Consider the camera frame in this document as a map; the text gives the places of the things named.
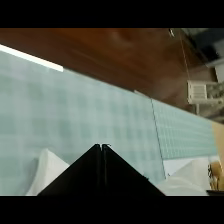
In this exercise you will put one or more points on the white shirt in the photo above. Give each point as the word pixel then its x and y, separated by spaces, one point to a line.
pixel 48 170

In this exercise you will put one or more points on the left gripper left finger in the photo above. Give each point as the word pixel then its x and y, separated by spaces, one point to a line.
pixel 83 176

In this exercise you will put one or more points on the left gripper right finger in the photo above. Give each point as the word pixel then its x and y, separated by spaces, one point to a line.
pixel 121 176

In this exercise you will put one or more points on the white slatted crate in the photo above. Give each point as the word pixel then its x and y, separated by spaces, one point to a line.
pixel 200 91

